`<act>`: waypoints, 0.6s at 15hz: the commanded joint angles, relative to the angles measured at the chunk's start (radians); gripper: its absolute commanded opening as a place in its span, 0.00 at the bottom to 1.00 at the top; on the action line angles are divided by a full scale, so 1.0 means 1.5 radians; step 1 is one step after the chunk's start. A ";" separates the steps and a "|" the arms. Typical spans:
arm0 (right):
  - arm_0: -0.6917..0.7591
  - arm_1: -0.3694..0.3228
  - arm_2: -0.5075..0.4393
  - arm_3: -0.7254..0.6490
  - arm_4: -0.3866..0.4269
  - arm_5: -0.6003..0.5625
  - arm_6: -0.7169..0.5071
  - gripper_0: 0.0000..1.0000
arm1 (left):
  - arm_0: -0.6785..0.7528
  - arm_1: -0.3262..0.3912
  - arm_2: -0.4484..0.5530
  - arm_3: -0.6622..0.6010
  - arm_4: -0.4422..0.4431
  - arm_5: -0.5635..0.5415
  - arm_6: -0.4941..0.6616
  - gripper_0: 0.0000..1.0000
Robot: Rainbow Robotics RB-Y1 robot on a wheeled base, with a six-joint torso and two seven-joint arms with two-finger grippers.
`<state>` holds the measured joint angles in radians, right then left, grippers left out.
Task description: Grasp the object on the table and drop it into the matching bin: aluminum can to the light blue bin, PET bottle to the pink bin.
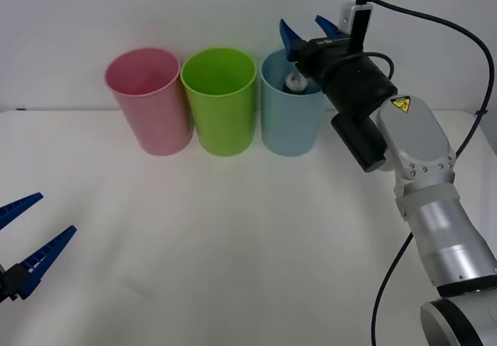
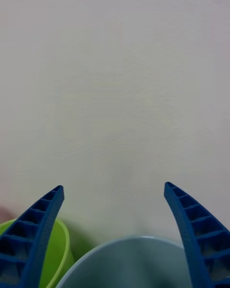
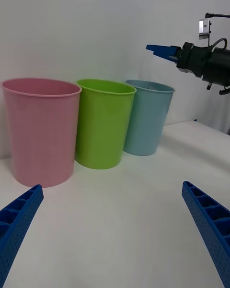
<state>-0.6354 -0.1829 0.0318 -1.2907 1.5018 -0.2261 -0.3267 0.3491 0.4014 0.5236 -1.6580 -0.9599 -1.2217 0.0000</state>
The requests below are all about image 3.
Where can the pale blue plastic waste bin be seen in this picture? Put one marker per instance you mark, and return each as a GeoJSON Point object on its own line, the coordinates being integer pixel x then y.
{"type": "Point", "coordinates": [146, 124]}

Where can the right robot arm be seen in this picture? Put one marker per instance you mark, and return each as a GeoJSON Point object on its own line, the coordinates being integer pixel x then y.
{"type": "Point", "coordinates": [219, 67]}

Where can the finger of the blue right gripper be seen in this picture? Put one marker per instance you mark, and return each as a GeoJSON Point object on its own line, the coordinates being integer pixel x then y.
{"type": "Point", "coordinates": [163, 49]}
{"type": "Point", "coordinates": [174, 59]}

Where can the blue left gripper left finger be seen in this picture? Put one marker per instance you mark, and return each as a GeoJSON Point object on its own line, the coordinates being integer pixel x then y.
{"type": "Point", "coordinates": [19, 220]}

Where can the right arm wrist camera box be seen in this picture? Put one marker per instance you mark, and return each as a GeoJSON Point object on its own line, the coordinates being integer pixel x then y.
{"type": "Point", "coordinates": [203, 28]}

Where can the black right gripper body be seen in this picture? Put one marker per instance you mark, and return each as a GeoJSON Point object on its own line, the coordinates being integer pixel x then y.
{"type": "Point", "coordinates": [195, 60]}

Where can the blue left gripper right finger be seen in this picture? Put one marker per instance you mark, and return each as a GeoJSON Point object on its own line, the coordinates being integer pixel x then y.
{"type": "Point", "coordinates": [210, 223]}

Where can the green plastic waste bin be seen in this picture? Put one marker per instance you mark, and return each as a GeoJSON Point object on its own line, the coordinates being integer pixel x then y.
{"type": "Point", "coordinates": [100, 129]}

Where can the pink plastic waste bin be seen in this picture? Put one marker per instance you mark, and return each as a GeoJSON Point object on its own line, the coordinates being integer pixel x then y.
{"type": "Point", "coordinates": [40, 136]}

